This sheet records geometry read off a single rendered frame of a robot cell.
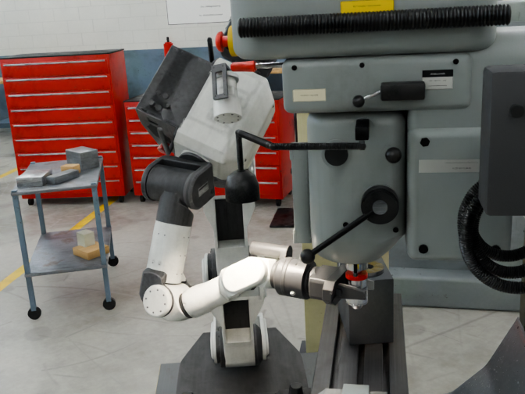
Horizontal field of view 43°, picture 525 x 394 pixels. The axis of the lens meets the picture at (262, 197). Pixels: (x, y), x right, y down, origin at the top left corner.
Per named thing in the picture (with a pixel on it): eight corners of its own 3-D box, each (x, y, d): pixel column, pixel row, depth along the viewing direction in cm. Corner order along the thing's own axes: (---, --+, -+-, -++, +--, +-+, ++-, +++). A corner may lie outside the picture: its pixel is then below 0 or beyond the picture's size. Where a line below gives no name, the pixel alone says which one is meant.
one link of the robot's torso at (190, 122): (141, 171, 194) (117, 125, 159) (194, 75, 202) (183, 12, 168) (232, 214, 191) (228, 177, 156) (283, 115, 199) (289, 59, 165)
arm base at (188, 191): (149, 211, 170) (133, 180, 162) (173, 176, 177) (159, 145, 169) (199, 223, 164) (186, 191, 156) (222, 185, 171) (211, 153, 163)
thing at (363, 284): (368, 306, 141) (368, 281, 140) (346, 306, 142) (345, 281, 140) (367, 296, 146) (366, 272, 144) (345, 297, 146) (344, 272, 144)
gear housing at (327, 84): (282, 115, 122) (280, 59, 119) (298, 96, 145) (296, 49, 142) (472, 110, 116) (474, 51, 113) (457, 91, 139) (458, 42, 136)
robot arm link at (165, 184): (139, 216, 163) (149, 162, 163) (159, 218, 171) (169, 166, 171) (179, 226, 158) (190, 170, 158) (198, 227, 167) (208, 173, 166)
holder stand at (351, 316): (348, 345, 178) (348, 277, 173) (337, 309, 200) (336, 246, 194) (394, 342, 179) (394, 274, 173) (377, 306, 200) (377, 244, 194)
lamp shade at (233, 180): (220, 197, 141) (218, 169, 139) (251, 191, 144) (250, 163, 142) (233, 205, 135) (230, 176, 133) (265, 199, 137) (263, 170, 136)
